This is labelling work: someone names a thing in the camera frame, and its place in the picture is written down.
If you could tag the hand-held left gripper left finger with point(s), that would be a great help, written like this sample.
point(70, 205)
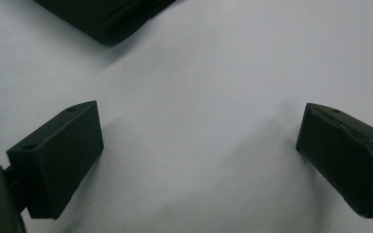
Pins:
point(55, 161)

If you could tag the light grey table mat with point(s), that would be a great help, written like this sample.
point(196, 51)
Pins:
point(191, 106)

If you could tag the black glove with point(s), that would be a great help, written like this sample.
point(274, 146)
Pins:
point(110, 16)

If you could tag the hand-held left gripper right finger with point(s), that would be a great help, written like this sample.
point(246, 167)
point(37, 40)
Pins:
point(346, 161)

